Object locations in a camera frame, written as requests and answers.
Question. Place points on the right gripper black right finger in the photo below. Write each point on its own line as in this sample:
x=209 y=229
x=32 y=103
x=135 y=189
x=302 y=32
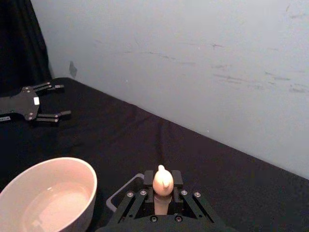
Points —
x=190 y=203

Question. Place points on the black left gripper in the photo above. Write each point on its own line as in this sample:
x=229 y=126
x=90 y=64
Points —
x=21 y=104

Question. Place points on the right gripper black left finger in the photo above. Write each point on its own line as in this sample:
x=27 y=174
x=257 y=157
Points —
x=138 y=202

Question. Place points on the small cream plastic piece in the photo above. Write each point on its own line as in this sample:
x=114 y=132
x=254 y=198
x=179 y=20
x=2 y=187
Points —
x=163 y=183

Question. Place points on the black table cloth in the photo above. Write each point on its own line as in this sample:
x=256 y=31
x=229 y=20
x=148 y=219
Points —
x=169 y=154

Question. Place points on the black curtain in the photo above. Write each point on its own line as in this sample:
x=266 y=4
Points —
x=20 y=43

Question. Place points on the white ceramic bowl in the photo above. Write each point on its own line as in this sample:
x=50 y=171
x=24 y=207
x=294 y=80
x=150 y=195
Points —
x=48 y=198

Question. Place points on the plain pale wall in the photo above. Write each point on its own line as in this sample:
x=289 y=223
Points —
x=173 y=60

